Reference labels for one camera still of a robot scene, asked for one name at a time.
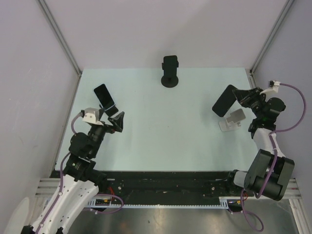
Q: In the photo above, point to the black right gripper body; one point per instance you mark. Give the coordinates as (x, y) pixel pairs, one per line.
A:
(255, 101)

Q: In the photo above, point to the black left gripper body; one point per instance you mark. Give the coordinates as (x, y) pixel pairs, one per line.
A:
(98, 133)

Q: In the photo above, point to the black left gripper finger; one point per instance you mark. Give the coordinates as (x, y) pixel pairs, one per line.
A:
(103, 111)
(117, 122)

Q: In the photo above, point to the black phone stand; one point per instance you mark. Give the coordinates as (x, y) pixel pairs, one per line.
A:
(110, 111)

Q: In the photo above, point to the black phone light blue case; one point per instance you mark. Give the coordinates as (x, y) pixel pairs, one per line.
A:
(104, 97)

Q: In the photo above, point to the white phone stand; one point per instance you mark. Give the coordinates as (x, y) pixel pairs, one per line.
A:
(233, 121)

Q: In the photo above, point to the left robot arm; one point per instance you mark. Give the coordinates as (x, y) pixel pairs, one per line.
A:
(79, 181)

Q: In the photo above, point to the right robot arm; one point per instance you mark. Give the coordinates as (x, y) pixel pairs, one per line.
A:
(270, 171)

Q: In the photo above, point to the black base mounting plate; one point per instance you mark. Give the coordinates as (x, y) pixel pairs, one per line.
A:
(210, 184)

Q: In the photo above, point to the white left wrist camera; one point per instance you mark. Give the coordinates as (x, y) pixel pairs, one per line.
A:
(91, 116)

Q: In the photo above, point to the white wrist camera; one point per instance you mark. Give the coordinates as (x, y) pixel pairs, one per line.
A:
(273, 87)
(91, 116)

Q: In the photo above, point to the right aluminium frame post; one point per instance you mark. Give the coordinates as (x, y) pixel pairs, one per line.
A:
(273, 32)

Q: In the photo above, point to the aluminium frame post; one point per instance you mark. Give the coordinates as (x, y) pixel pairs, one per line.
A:
(273, 32)
(59, 35)

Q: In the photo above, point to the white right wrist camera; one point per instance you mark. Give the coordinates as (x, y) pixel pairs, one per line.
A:
(273, 87)

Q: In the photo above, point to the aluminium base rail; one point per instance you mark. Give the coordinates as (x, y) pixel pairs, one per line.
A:
(47, 187)

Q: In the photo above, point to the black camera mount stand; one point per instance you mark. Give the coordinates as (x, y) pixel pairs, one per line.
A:
(170, 65)

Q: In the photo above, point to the white slotted cable duct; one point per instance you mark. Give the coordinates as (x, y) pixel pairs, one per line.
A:
(180, 202)

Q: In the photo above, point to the left aluminium frame post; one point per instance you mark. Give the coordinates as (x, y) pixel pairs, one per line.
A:
(59, 35)

